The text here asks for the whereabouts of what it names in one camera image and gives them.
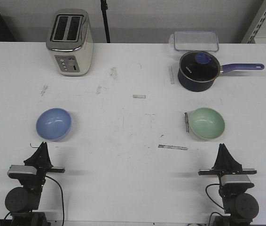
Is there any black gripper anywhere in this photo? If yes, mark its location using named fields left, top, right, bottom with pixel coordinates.
left=20, top=142, right=65, bottom=188
left=198, top=144, right=257, bottom=184

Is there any blue bowl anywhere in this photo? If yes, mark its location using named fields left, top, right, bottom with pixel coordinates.
left=35, top=108, right=72, bottom=141

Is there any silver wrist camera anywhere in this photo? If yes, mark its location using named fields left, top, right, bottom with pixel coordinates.
left=220, top=174, right=254, bottom=189
left=7, top=165, right=37, bottom=179

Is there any clear plastic food container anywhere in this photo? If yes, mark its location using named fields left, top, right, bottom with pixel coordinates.
left=169, top=31, right=219, bottom=52

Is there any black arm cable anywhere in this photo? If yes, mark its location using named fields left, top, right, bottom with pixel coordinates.
left=3, top=175, right=65, bottom=226
left=205, top=183, right=227, bottom=226

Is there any dark blue saucepan with lid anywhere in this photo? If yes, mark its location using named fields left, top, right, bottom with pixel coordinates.
left=178, top=50, right=265, bottom=92

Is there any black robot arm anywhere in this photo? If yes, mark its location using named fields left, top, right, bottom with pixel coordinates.
left=5, top=142, right=65, bottom=226
left=198, top=144, right=259, bottom=226

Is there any green bowl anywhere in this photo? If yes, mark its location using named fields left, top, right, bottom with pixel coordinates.
left=188, top=107, right=225, bottom=140

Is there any black tripod pole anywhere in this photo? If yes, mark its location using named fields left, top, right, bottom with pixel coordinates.
left=100, top=0, right=110, bottom=43

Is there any cream and chrome toaster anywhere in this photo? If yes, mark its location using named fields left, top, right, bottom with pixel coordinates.
left=46, top=8, right=94, bottom=77

